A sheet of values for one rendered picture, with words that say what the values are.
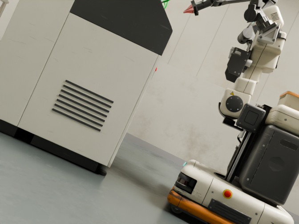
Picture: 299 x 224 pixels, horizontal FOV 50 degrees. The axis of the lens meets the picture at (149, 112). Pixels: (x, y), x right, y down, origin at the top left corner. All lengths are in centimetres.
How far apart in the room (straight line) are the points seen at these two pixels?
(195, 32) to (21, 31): 269
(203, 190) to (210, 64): 254
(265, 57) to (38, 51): 135
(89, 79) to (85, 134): 32
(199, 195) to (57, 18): 127
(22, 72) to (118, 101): 56
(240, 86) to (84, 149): 100
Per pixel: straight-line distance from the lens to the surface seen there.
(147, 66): 188
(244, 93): 203
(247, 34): 239
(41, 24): 197
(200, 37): 423
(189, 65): 414
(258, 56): 211
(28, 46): 197
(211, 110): 404
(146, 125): 410
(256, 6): 202
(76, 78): 189
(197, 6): 243
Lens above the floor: 48
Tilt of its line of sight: 1 degrees down
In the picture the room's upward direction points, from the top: 25 degrees clockwise
